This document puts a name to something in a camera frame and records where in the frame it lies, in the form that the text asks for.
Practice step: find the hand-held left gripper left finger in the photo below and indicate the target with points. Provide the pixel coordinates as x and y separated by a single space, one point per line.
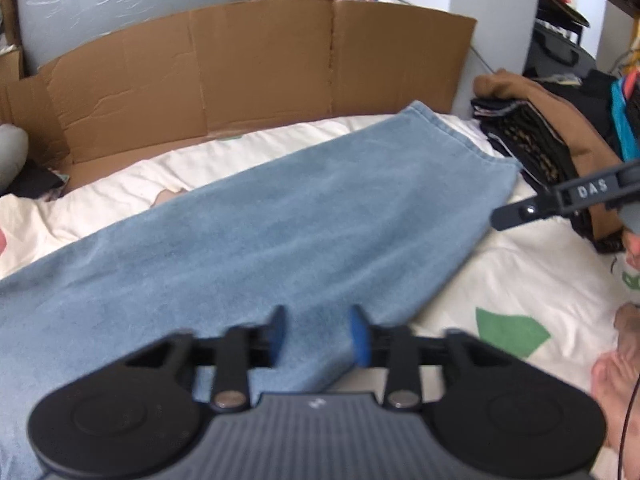
277 332

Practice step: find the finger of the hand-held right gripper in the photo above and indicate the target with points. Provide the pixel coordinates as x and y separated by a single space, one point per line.
530 207

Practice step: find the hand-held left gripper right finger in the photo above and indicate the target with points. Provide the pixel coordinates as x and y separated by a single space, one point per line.
360 335

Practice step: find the blue denim pants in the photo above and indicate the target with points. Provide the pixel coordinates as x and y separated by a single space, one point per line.
280 220

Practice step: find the cream printed bed sheet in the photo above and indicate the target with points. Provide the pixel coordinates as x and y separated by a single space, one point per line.
540 270

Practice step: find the dark patterned folded cloth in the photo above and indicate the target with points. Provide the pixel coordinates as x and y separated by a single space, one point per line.
525 135

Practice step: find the teal cloth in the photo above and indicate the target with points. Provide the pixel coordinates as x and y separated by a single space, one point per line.
625 120

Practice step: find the black cloth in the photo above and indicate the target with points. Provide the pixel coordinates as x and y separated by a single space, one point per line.
585 92

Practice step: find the person's foot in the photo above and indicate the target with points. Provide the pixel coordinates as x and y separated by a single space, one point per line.
615 400
629 327

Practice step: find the brown cardboard sheet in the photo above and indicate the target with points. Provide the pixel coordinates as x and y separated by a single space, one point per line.
250 65

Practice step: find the grey plush toy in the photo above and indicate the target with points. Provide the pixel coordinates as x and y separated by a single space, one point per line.
11 155

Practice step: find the pale blue wrapped panel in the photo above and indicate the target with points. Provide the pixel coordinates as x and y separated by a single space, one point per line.
125 5

